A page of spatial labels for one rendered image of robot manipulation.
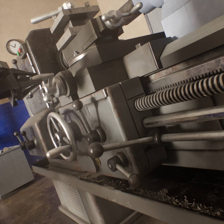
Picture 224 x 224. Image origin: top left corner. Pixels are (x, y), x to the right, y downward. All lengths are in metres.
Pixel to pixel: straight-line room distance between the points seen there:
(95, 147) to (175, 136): 0.22
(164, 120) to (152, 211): 0.26
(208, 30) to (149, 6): 0.42
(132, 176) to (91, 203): 0.87
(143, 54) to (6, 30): 4.67
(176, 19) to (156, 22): 4.19
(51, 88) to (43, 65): 0.75
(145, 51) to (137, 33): 4.72
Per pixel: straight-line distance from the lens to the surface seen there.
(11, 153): 3.37
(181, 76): 0.64
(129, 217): 1.53
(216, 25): 0.59
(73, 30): 0.92
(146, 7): 0.98
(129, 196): 0.78
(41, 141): 1.47
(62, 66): 1.55
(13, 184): 3.40
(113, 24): 0.79
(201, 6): 0.70
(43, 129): 1.47
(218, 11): 0.68
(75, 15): 0.97
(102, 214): 1.45
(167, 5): 0.79
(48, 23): 5.55
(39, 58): 1.52
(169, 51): 0.66
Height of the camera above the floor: 0.77
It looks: 3 degrees down
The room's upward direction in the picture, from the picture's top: 21 degrees counter-clockwise
